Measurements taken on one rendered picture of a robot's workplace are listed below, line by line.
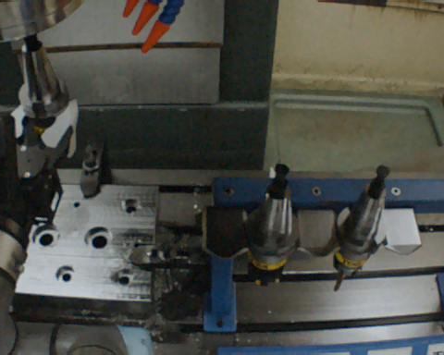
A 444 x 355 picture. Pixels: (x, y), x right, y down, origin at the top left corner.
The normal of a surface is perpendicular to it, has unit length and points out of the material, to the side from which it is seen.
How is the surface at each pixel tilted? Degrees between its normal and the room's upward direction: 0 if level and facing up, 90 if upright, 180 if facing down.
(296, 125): 0
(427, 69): 90
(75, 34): 90
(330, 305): 0
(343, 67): 90
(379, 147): 0
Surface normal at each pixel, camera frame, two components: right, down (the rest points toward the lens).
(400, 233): 0.02, -0.64
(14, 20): 0.29, 0.74
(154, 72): 0.00, 0.77
